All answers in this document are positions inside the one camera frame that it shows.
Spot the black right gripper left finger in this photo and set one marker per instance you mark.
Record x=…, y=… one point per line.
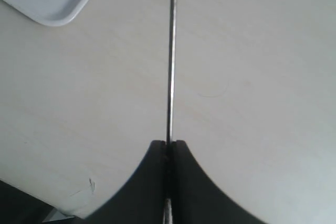
x=142, y=198

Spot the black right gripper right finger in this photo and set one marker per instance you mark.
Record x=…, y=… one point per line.
x=194, y=196

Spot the thin metal skewer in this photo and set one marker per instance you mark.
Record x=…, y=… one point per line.
x=168, y=212

